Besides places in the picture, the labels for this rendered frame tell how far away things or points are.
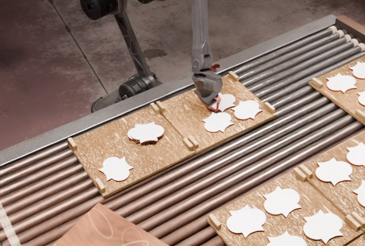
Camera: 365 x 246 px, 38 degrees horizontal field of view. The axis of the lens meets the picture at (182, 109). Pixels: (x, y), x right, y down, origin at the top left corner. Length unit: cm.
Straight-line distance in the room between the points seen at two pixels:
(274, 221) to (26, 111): 245
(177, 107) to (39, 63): 224
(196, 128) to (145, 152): 24
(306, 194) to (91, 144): 88
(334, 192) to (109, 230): 83
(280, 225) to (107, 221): 60
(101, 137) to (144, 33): 244
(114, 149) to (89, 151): 10
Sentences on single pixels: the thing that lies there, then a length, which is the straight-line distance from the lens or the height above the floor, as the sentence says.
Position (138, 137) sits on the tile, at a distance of 216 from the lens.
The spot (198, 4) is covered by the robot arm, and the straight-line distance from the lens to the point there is 213.
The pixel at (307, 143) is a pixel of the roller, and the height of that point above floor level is 91.
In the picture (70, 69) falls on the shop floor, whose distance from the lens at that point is 427.
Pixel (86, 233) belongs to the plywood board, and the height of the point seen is 104.
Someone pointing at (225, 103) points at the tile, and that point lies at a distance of 232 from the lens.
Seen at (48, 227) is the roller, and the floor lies 91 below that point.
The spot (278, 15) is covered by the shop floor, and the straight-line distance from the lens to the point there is 481.
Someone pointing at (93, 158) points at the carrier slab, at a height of 94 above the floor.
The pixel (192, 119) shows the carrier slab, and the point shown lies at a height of 94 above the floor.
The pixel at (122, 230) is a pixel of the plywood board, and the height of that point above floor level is 104.
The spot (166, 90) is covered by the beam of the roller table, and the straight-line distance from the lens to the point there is 245.
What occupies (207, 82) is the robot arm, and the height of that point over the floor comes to 114.
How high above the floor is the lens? 245
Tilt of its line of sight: 41 degrees down
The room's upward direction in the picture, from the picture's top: 3 degrees counter-clockwise
